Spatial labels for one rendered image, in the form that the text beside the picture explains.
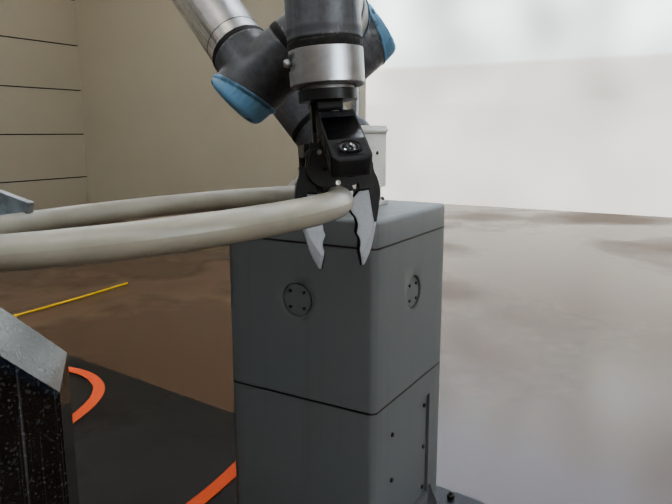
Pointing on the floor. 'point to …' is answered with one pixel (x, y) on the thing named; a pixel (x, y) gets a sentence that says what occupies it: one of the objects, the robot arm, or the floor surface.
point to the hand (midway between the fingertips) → (341, 257)
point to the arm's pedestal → (339, 362)
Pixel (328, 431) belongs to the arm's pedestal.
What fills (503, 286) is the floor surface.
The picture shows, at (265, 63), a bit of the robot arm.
